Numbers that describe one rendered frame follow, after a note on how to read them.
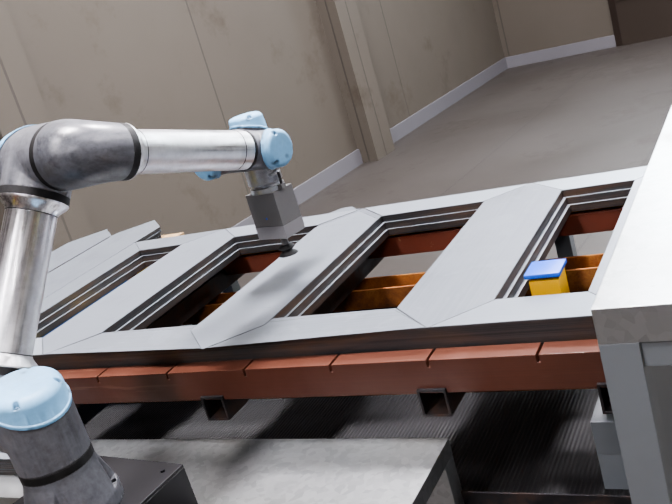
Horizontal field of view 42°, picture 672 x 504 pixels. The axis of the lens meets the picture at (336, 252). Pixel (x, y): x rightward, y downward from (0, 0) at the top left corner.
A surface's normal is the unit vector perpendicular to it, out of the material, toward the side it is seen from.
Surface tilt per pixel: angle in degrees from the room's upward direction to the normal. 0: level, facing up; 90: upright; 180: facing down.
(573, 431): 0
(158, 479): 0
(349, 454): 0
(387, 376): 90
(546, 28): 90
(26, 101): 90
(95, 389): 90
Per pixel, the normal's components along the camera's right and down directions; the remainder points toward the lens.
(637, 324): -0.41, 0.38
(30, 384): -0.18, -0.91
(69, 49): 0.82, -0.07
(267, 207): -0.58, 0.40
